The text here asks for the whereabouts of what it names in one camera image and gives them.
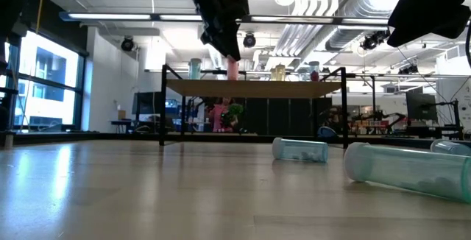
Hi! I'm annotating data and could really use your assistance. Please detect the dark wall screen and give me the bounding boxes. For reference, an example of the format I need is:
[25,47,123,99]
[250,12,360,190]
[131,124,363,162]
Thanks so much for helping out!
[131,91,155,116]

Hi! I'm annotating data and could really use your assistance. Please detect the clear bottle with red pills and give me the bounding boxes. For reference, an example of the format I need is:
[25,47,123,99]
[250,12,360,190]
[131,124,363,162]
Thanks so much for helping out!
[308,60,320,82]

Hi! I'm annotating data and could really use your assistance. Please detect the clear vial far right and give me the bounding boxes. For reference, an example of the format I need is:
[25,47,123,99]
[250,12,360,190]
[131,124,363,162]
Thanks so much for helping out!
[429,138,471,157]

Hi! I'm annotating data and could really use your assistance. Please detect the black track light cluster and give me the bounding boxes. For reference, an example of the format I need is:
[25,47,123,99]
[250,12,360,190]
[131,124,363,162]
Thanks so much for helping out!
[359,28,392,52]
[397,64,419,76]

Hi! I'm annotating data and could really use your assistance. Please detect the black ceiling spotlight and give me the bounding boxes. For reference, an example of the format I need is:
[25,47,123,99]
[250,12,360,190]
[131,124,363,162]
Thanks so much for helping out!
[120,36,135,52]
[242,32,258,49]

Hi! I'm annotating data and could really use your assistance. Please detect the green leafy plant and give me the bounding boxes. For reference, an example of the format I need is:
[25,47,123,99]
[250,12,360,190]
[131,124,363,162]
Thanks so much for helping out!
[222,102,244,129]

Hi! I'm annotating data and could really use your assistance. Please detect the blue round object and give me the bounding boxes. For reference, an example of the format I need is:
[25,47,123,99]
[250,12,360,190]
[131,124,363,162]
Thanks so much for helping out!
[317,125,338,140]

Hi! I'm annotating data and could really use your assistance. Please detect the wooden shelf black metal frame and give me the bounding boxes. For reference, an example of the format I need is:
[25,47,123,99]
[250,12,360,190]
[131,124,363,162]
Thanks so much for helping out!
[159,64,350,149]

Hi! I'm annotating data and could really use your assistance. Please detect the person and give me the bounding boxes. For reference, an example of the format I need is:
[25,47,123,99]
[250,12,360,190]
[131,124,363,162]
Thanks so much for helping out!
[209,98,231,133]

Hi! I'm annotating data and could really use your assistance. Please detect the large black framed window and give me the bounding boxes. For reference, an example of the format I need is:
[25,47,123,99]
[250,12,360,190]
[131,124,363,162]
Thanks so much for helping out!
[0,29,88,133]

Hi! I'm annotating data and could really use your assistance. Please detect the black background desk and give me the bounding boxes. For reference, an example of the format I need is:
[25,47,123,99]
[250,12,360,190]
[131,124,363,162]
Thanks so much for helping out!
[403,124,465,141]

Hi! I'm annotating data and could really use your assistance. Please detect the teal medicine bottle white cap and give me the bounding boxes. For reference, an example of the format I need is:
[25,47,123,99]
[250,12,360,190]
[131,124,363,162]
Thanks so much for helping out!
[188,58,202,80]
[343,141,471,204]

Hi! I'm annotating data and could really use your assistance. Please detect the overhead light bar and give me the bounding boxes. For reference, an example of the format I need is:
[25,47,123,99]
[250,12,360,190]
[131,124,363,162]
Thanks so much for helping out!
[58,10,471,27]

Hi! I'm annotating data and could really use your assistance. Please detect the silver ventilation duct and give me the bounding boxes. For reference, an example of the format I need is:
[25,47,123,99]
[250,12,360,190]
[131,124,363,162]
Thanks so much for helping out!
[325,0,409,52]

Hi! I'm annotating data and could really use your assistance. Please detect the salmon medicine bottle white cap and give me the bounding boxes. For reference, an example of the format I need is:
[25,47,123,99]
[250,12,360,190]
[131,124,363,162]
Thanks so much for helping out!
[227,56,239,81]

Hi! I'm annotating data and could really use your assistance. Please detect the black computer monitor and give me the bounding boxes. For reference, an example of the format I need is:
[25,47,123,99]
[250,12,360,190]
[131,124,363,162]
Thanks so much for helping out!
[406,91,439,122]

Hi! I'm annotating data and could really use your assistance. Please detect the black partition wall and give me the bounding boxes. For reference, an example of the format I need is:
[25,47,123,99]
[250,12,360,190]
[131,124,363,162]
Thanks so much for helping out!
[244,97,334,136]

